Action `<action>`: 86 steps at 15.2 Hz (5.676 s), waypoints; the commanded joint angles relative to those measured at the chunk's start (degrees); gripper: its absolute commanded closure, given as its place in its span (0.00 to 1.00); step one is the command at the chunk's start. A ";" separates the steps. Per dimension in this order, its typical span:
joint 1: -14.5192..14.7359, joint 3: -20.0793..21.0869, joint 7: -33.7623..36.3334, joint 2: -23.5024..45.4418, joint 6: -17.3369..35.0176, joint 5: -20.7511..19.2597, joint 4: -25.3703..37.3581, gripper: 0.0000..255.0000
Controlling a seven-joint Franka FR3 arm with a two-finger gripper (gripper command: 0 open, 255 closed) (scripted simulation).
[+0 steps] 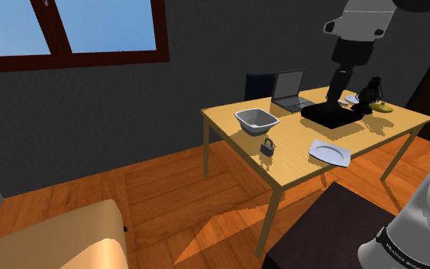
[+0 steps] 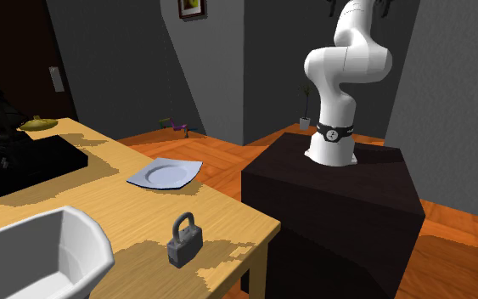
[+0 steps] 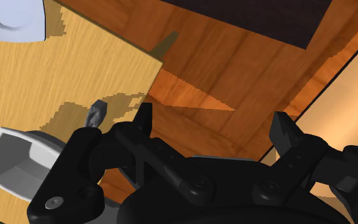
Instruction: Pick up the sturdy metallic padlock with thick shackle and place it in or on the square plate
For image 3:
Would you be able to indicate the small grey tool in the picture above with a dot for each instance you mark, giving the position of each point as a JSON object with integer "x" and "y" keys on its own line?
{"x": 96, "y": 113}

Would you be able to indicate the white square bowl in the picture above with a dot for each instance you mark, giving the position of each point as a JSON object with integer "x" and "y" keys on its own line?
{"x": 14, "y": 164}

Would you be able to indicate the light wooden table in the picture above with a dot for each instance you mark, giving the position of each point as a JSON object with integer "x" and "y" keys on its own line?
{"x": 48, "y": 74}

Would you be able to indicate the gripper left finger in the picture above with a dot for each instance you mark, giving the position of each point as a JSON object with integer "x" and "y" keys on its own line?
{"x": 73, "y": 173}

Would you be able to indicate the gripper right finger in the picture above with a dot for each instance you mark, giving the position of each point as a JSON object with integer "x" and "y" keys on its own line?
{"x": 293, "y": 155}

